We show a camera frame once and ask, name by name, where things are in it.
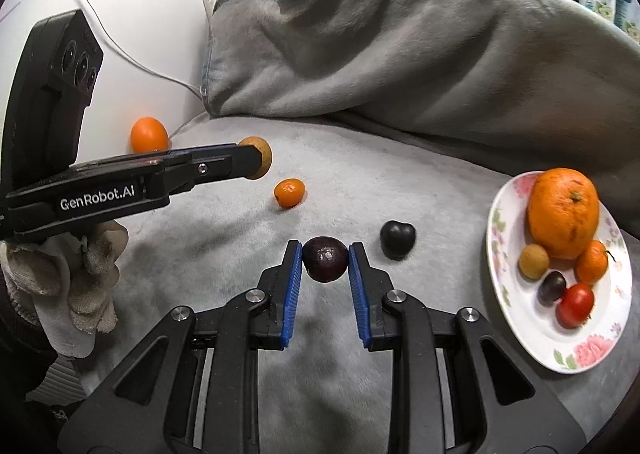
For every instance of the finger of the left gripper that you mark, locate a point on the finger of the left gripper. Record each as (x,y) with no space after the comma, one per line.
(186,168)

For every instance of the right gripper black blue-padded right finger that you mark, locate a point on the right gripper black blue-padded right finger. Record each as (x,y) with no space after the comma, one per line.
(457,385)

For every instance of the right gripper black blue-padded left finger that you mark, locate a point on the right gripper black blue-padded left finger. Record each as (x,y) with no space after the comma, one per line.
(191,384)

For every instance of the smooth orange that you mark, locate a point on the smooth orange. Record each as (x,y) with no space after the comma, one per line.
(148,135)

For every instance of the brown longan fruit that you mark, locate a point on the brown longan fruit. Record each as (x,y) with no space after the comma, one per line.
(265,151)

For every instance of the small orange kumquat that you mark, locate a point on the small orange kumquat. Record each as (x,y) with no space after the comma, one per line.
(289,192)

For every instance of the red tomato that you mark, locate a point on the red tomato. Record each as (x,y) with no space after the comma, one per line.
(575,306)

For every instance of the dark cherry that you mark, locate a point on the dark cherry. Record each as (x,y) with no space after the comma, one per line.
(552,289)
(397,239)
(325,258)

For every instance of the small mandarin orange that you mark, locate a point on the small mandarin orange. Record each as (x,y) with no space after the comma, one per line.
(592,263)

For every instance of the large orange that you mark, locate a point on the large orange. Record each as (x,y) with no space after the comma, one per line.
(563,212)

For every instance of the gloved left hand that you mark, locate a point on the gloved left hand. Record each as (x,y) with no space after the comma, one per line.
(64,286)

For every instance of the white floral plate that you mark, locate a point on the white floral plate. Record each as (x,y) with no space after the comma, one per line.
(534,326)

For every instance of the grey blanket covered cushion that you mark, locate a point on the grey blanket covered cushion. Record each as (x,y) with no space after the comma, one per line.
(507,84)

